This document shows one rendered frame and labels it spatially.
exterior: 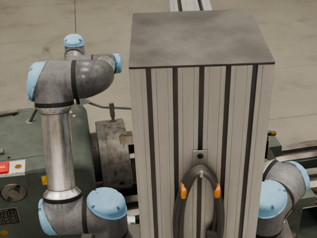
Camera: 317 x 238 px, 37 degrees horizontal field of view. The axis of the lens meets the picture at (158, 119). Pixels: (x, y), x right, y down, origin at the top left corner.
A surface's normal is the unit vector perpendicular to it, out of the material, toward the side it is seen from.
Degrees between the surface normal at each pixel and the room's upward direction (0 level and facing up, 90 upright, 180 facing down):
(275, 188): 7
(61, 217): 66
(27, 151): 0
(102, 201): 7
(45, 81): 61
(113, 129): 10
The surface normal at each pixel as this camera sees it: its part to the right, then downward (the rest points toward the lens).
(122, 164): 0.16, 0.19
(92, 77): 0.56, 0.02
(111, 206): 0.10, -0.83
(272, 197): -0.11, -0.77
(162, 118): 0.01, 0.55
